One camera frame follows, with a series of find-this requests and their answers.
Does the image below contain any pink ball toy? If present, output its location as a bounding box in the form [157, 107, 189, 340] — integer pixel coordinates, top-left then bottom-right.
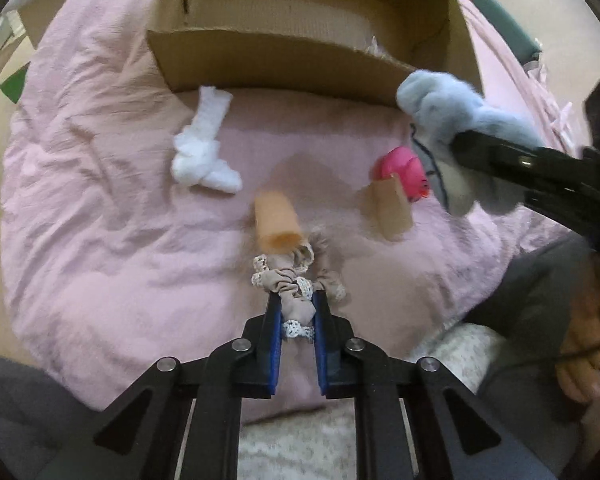
[371, 146, 431, 205]

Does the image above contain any light blue plush toy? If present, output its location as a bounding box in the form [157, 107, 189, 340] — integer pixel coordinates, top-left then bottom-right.
[396, 70, 543, 218]

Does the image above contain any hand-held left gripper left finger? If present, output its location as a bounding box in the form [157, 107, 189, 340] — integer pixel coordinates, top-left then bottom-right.
[45, 292, 286, 480]

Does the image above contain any white floral mat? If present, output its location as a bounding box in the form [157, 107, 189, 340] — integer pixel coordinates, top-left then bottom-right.
[237, 324, 508, 480]

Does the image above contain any teal padded ring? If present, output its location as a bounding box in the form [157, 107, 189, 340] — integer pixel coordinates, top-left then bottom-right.
[427, 0, 545, 63]

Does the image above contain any tan sock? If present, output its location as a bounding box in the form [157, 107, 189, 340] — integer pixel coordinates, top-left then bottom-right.
[370, 174, 413, 242]

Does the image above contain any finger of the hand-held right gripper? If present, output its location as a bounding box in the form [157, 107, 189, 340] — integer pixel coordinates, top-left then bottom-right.
[453, 130, 590, 187]
[524, 182, 600, 253]

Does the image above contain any green paper sheet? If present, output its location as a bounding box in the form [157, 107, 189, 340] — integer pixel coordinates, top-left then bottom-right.
[0, 62, 32, 105]

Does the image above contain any flat cardboard sheet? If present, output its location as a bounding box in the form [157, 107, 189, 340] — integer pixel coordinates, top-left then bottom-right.
[19, 0, 73, 47]

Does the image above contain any brown cardboard box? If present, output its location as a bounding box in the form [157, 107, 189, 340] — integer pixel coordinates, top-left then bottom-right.
[146, 0, 485, 108]

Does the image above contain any white knotted cloth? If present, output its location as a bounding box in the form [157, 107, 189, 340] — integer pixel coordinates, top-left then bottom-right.
[170, 85, 243, 193]

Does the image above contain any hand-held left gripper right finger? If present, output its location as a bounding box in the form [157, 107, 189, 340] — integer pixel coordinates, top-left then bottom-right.
[312, 290, 556, 480]

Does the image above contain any grey pants leg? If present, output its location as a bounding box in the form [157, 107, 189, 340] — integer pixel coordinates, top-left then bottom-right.
[0, 352, 103, 480]
[460, 234, 600, 480]

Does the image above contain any orange sock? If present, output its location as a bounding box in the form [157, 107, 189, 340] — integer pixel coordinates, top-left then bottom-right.
[253, 190, 306, 255]

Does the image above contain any person's bare foot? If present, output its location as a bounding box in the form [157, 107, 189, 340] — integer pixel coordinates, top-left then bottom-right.
[554, 255, 600, 406]

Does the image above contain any pink blanket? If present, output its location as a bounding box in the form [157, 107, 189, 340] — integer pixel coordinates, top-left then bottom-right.
[0, 0, 598, 413]

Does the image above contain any pink ruffled cloth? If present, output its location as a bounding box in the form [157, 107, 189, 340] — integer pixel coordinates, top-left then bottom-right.
[524, 59, 588, 153]

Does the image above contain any beige lace scrunchie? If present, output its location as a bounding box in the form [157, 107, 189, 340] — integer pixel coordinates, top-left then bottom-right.
[250, 232, 348, 343]

